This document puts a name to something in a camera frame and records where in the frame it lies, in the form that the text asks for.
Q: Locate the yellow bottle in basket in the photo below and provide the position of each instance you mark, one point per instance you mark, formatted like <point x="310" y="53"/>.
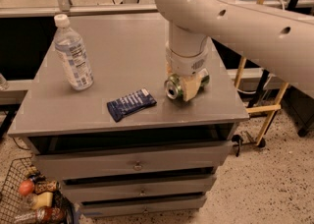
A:
<point x="37" y="201"/>

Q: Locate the clear plastic water bottle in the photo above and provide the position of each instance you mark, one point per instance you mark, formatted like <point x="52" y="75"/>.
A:
<point x="70" y="48"/>

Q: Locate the top grey drawer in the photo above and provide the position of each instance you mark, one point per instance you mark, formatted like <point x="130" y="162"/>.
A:
<point x="126" y="161"/>

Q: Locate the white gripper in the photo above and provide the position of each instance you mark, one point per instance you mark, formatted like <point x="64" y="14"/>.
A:
<point x="184" y="65"/>

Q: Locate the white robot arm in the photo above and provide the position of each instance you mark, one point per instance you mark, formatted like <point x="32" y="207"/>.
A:
<point x="279" y="41"/>

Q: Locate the grey drawer cabinet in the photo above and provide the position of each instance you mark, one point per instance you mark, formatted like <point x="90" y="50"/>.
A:
<point x="126" y="145"/>

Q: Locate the red bottle in basket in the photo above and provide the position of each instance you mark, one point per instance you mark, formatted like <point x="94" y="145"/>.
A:
<point x="42" y="215"/>

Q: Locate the blue snack bar wrapper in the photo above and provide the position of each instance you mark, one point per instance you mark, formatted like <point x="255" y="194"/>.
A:
<point x="130" y="103"/>

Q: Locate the bottom grey drawer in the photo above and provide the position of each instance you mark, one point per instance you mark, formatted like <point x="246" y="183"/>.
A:
<point x="143" y="206"/>

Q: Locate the yellow wooden frame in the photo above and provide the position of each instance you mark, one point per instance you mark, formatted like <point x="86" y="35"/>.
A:
<point x="270" y="110"/>

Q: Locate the green soda can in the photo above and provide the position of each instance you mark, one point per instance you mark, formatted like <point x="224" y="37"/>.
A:
<point x="173" y="88"/>

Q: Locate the middle grey drawer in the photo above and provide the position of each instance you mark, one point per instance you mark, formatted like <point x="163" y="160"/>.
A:
<point x="139" y="188"/>

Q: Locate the orange ball in basket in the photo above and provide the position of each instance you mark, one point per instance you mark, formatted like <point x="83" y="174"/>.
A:
<point x="26" y="187"/>

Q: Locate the grey drawer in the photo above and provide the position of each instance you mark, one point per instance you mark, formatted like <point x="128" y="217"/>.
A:
<point x="139" y="188"/>
<point x="143" y="206"/>
<point x="126" y="161"/>

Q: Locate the black wire basket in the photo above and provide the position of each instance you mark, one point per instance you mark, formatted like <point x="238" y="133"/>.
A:
<point x="10" y="201"/>

